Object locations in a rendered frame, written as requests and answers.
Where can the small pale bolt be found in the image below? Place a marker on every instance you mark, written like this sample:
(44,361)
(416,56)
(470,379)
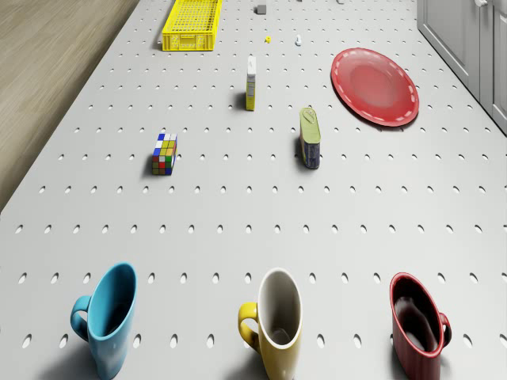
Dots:
(298,40)

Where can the yellow mug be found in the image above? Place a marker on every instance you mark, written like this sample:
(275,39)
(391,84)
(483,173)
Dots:
(281,360)

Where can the white cabinet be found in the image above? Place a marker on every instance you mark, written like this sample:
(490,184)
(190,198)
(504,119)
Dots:
(451,35)

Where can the yellow basket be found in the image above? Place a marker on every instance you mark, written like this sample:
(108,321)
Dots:
(174,41)

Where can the red mug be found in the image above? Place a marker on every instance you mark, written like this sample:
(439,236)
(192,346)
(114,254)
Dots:
(420,362)

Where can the puzzle cube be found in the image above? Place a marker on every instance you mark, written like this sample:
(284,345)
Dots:
(164,154)

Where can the grey cube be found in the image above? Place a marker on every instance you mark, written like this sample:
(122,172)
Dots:
(261,9)

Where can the blue mug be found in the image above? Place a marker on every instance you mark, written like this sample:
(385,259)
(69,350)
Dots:
(107,352)

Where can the red plate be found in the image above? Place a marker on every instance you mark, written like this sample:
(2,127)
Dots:
(374,87)

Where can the flat-sided can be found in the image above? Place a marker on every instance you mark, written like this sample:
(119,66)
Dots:
(310,134)

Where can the yellow white carton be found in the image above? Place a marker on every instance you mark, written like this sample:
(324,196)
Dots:
(250,89)

